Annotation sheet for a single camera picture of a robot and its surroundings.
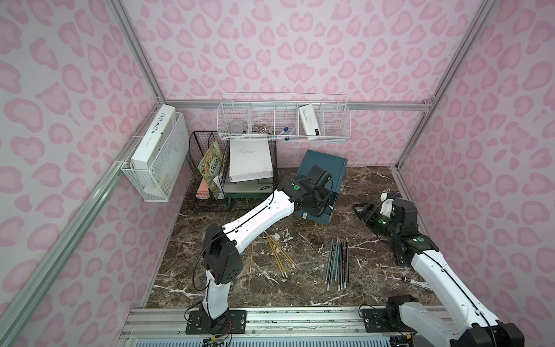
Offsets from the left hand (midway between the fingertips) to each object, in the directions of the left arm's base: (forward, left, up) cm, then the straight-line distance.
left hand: (336, 198), depth 77 cm
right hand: (-2, -8, -4) cm, 9 cm away
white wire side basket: (+2, +62, +6) cm, 62 cm away
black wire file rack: (+16, +58, -19) cm, 63 cm away
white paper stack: (+20, +33, 0) cm, 39 cm away
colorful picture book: (+25, +52, -9) cm, 58 cm away
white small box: (+34, +8, +10) cm, 36 cm away
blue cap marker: (+39, +18, +2) cm, 42 cm away
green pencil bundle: (-17, -2, -23) cm, 29 cm away
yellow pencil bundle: (-9, +23, -24) cm, 34 cm away
